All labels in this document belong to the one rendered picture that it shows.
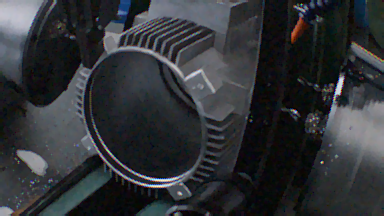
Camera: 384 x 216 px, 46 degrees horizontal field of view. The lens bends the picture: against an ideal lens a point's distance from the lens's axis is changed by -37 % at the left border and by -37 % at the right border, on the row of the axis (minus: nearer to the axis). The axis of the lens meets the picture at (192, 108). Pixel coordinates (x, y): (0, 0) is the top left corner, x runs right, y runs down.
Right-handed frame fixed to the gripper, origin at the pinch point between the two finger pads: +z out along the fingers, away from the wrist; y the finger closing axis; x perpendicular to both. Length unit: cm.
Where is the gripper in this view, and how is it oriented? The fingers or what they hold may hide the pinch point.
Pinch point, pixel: (90, 40)
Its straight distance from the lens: 65.7
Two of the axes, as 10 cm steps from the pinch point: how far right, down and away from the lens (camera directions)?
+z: 0.7, 5.8, 8.1
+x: -4.6, 7.4, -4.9
